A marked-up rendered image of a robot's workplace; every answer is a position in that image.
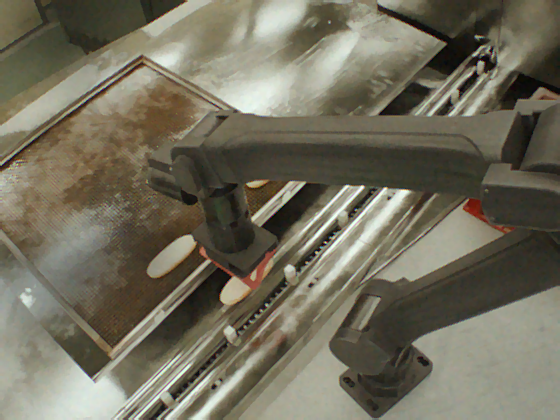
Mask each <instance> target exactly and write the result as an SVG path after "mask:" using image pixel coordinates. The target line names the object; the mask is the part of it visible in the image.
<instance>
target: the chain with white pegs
mask: <svg viewBox="0 0 560 420"><path fill-rule="evenodd" d="M490 63H492V62H489V60H488V61H487V62H486V63H485V64H484V62H481V61H479V62H478V65H477V74H475V76H474V77H473V78H471V80H470V81H469V82H468V83H467V84H466V85H465V87H464V89H462V90H461V91H460V93H459V91H458V90H455V89H453V91H452V93H451V103H450V104H449V105H448V106H447V107H446V108H445V109H444V110H443V111H442V112H441V114H440V115H438V116H445V115H446V113H447V112H448V110H449V109H451V107H452V106H453V105H454V104H455V103H457V101H458V99H459V98H460V97H461V96H462V95H463V94H464V93H465V91H467V90H468V89H469V87H470V86H471V85H472V84H473V82H474V81H475V80H476V79H477V78H478V77H479V75H481V74H482V73H483V72H482V71H484V70H485V69H486V67H488V66H489V64H490ZM377 190H378V188H377V187H372V188H371V189H370V190H369V192H368V193H367V195H366V196H365V197H364V198H363V199H362V200H361V202H359V203H358V204H357V205H356V206H355V207H354V208H353V210H352V211H351V212H350V213H349V214H348V215H347V212H345V211H343V210H340V211H339V212H338V213H337V219H338V225H337V226H336V227H335V229H333V231H332V232H331V233H330V234H329V236H328V237H327V239H325V240H324V241H323V242H322V243H321V244H320V245H319V246H318V249H316V250H315V251H314V252H313V253H312V254H311V255H310V256H309V257H308V258H307V259H305V260H304V261H303V262H302V263H301V264H300V265H299V266H298V268H297V269H296V270H295V267H293V266H292V265H290V264H288V265H287V266H286V267H285V268H284V271H285V276H286V280H285V281H284V282H283V283H282V284H281V285H280V287H279V288H278V290H276V291H275V292H274V293H273V294H272V295H271V296H270V297H268V298H267V300H265V301H264V302H263V303H262V305H261V306H260V307H259V308H258V309H257V311H256V312H255V313H254V314H253V315H252V316H250V317H249V318H248V319H247V320H246V321H247V322H244V324H243V325H242V326H241V327H240V328H239V329H237V330H236V331H235V329H234V328H232V327H230V326H228V327H227V328H226V329H225V330H224V333H225V335H226V338H227V341H226V342H225V343H224V345H222V346H221V347H220V348H218V350H217V351H216V352H215V353H214V354H213V355H214V356H210V358H209V359H208V360H207V362H206V363H204V364H203V365H202V367H201V368H199V369H197V371H196V372H195V373H194V374H193V375H192V376H191V377H190V379H189V380H187V381H186V382H185V383H184V384H182V386H181V387H180V388H179V390H177V391H176V393H175V394H173V395H172V396H170V394H169V393H168V392H166V391H165V390H164V391H163V392H162V393H161V394H160V395H159V396H160V398H161V399H162V401H163V402H164V404H163V405H162V406H161V407H160V408H159V409H158V410H157V411H156V413H154V414H153V415H152V416H150V418H149V419H147V420H157V416H158V415H159V414H160V415H162V413H163V412H164V411H163V410H164V409H166V410H167V408H169V407H170V406H171V405H172V404H173V403H174V401H175V398H179V396H181V393H182V391H183V392H186V390H187V389H186V386H189V387H190V386H191V385H192V381H196V380H197V379H198V378H199V377H198V375H201V374H202V373H203V372H204V371H203V370H205V369H206V370H207V369H208V368H209V367H210V366H209V364H210V363H211V364H213V363H214V362H215V358H216V357H220V356H221V354H220V352H224V351H225V350H227V349H226V347H227V346H228V347H229V346H230V345H231V344H232V343H233V342H234V341H236V339H237V338H238V337H237V336H238V335H241V334H242V333H243V331H241V330H246V329H247V328H248V327H249V326H248V325H249V324H252V323H253V322H254V320H253V318H254V319H255V318H258V317H259V315H258V314H259V313H262V312H263V311H264V309H263V308H265V307H266V308H267V307H268V306H269V305H270V304H269V303H270V301H271V302H273V300H274V299H275V298H273V297H278V296H279V295H280V292H281V291H282V292H283V291H284V290H285V289H286V288H284V286H285V287H286V286H288V285H289V284H290V283H291V282H292V281H293V280H294V279H295V278H296V277H297V276H298V275H299V274H300V273H301V272H300V271H301V270H303V269H304V268H305V266H304V265H308V264H309V263H310V260H313V259H314V258H315V256H318V255H319V253H320V252H319V251H320V250H321V251H322V250H323V249H324V248H325V247H323V246H326V245H327V244H328V241H331V240H332V239H333V236H335V235H336V234H337V231H340V230H341V229H342V228H343V227H344V226H345V225H346V224H347V223H348V221H349V220H350V217H353V216H354V215H355V214H354V213H357V212H358V211H359V208H362V207H363V204H365V203H366V202H367V199H369V198H370V197H371V196H370V195H373V194H374V193H375V192H374V191H377ZM296 275H297V276H296ZM208 363H209V364H208Z"/></svg>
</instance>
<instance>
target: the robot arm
mask: <svg viewBox="0 0 560 420"><path fill-rule="evenodd" d="M148 163H149V169H148V175H147V182H148V185H149V187H150V188H151V189H152V190H154V191H156V192H160V193H162V194H164V195H167V196H169V197H172V198H173V199H175V200H178V201H180V202H183V203H185V204H187V205H193V204H194V203H196V202H197V201H199V204H200V207H201V210H202V213H203V216H204V219H205V222H204V223H202V224H201V225H200V226H199V227H198V228H197V229H196V230H195V231H194V232H193V234H192V237H193V239H194V241H195V242H196V241H197V242H199V243H200V244H202V245H203V246H202V247H201V248H200V254H202V255H203V256H204V257H206V258H207V259H209V260H210V261H212V262H213V263H214V264H216V265H217V266H219V267H220V268H222V269H223V270H225V271H226V272H227V273H229V274H230V275H232V276H233V277H234V276H235V277H236V278H238V279H239V280H240V281H242V282H243V283H245V284H246V285H247V286H249V288H250V289H252V290H255V289H256V288H257V287H258V286H259V285H260V283H261V279H262V276H263V273H264V270H265V267H266V266H267V264H268V262H269V261H270V260H271V258H272V256H273V255H274V253H275V251H276V248H277V247H278V240H277V237H276V236H275V235H273V234H272V233H270V232H268V231H266V230H265V229H263V228H261V227H259V226H258V225H256V224H254V223H253V222H252V219H251V215H250V211H249V207H248V203H247V199H246V195H245V191H244V186H243V183H250V182H253V181H260V180H283V181H296V182H310V183H324V184H336V185H350V186H364V187H377V188H386V189H390V190H402V191H415V192H427V193H440V194H450V195H457V196H463V197H468V198H472V199H476V200H480V201H481V205H482V211H483V213H484V215H485V217H487V221H488V222H489V224H491V225H495V226H502V227H517V228H515V229H513V230H512V231H510V232H508V233H506V234H504V235H503V236H500V237H499V238H497V239H495V240H494V241H491V242H490V243H488V244H486V245H484V246H481V247H479V248H477V249H474V250H473V251H471V252H469V253H467V254H465V255H463V256H461V257H460V258H457V259H455V260H453V261H452V262H450V263H447V264H445V265H444V266H442V267H439V268H437V269H436V270H434V271H432V272H429V273H427V274H426V275H424V276H421V277H419V278H417V279H415V280H413V281H410V280H409V279H407V278H405V277H403V278H401V279H399V280H397V281H395V282H391V281H389V280H386V279H381V278H374V279H371V280H369V281H368V282H367V283H366V285H365V286H364V287H362V289H361V290H360V292H359V294H358V295H357V297H356V299H355V303H354V304H353V305H352V307H351V308H350V310H349V312H348V313H347V315H346V317H345V318H344V320H343V322H342V323H341V324H340V326H339V327H338V329H337V330H336V332H335V334H334V335H333V337H332V339H330V341H329V343H328V347H329V350H330V351H331V353H332V354H333V355H334V356H335V357H336V358H337V359H338V360H339V361H340V362H341V363H342V364H344V365H346V366H348V367H349V369H348V370H346V371H345V372H344V373H343V374H341V375H340V376H339V384H340V388H342V389H343V390H344V391H345V392H346V393H348V394H349V396H350V398H352V399H353V400H354V401H355V402H357V404H358V405H359V406H360V407H362V408H363V410H364V411H365V412H366V413H367V414H368V415H370V416H371V418H375V419H378V418H380V417H381V416H383V415H384V414H385V413H386V412H387V411H388V410H390V409H391V408H393V407H394V405H395V404H396V403H397V402H398V401H400V400H401V399H403V398H404V397H405V396H406V395H407V394H408V393H409V392H410V391H411V390H413V389H414V388H415V387H416V386H417V385H418V384H419V383H421V382H422V381H423V380H424V379H425V378H426V377H427V376H428V375H429V374H430V373H431V372H432V369H433V363H432V361H431V360H430V359H429V358H428V357H427V356H426V355H424V354H423V353H422V352H421V351H420V350H419V349H418V348H417V347H415V346H414V345H413V344H412V342H414V341H415V340H417V339H418V338H419V337H422V336H423V335H425V334H428V333H431V332H433V331H436V330H440V329H442V328H445V327H448V326H451V325H455V324H457V323H461V322H463V321H467V320H469V319H471V318H473V317H475V316H479V315H481V314H485V313H487V312H490V311H493V310H496V309H499V308H501V307H505V306H507V305H510V304H513V303H516V302H518V301H520V300H522V299H524V298H527V297H529V296H533V295H535V294H538V293H540V292H543V291H546V290H549V289H552V288H555V287H558V286H560V100H547V99H543V100H535V99H528V100H523V99H518V100H517V103H516V105H515V109H514V110H507V111H503V110H500V111H496V112H492V113H491V112H490V113H488V114H484V115H469V116H461V115H459V116H417V115H408V116H389V115H373V116H350V115H337V116H300V117H270V116H261V115H256V113H252V112H245V113H238V111H237V109H228V110H216V111H210V112H209V113H208V114H207V115H206V116H204V117H203V118H202V119H200V120H199V121H198V122H197V123H196V124H195V125H194V126H193V127H192V128H191V129H190V130H189V132H188V133H187V134H186V135H185V136H184V137H183V138H182V139H181V140H180V141H179V142H178V143H174V142H171V141H165V142H164V143H163V144H162V145H161V146H160V147H159V148H158V149H157V150H156V151H155V152H154V153H153V154H152V156H151V157H149V158H148ZM256 269H257V270H256ZM255 270H256V276H255V279H254V281H252V280H251V279H250V277H251V274H252V273H253V272H254V271H255Z"/></svg>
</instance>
